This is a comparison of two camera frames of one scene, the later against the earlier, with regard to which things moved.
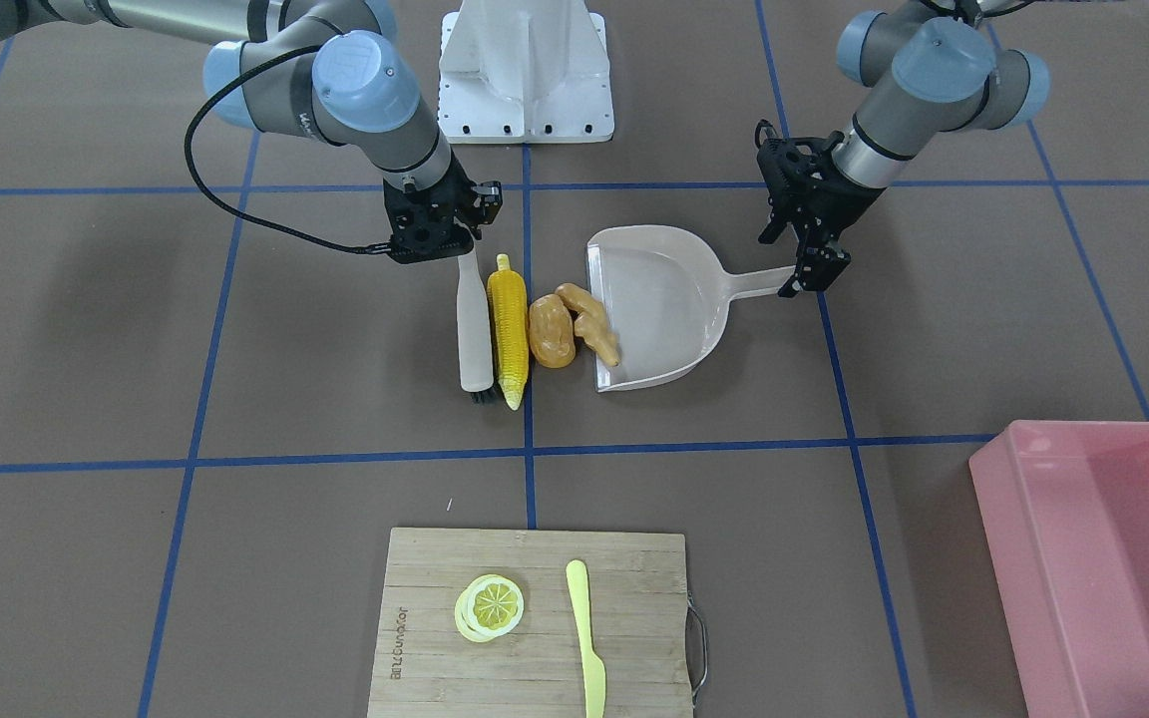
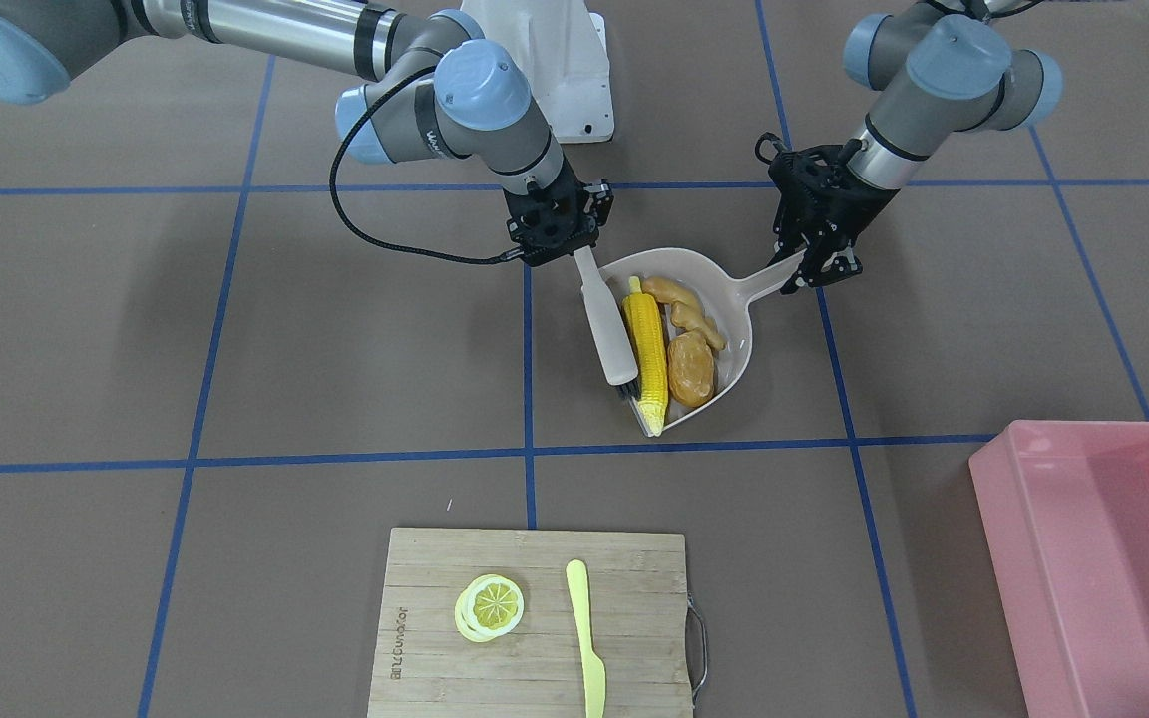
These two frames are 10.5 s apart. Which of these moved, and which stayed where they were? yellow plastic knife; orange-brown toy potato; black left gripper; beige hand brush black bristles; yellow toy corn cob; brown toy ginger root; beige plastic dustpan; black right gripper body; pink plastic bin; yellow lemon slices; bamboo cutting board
Moved: orange-brown toy potato; yellow toy corn cob; beige hand brush black bristles; brown toy ginger root; black right gripper body; beige plastic dustpan
Stayed: black left gripper; yellow lemon slices; yellow plastic knife; bamboo cutting board; pink plastic bin
